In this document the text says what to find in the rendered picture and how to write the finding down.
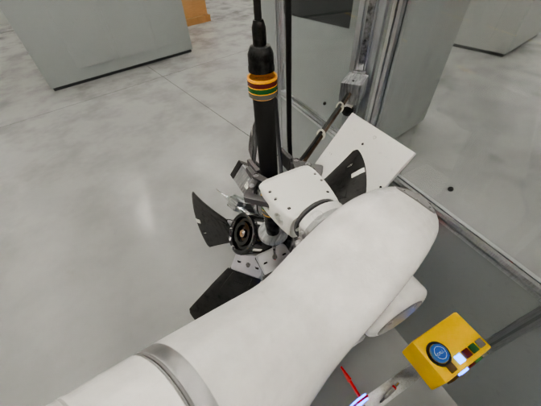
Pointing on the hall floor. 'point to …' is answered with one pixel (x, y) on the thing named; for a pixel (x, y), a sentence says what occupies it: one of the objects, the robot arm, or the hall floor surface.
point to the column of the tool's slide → (368, 47)
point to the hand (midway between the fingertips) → (269, 164)
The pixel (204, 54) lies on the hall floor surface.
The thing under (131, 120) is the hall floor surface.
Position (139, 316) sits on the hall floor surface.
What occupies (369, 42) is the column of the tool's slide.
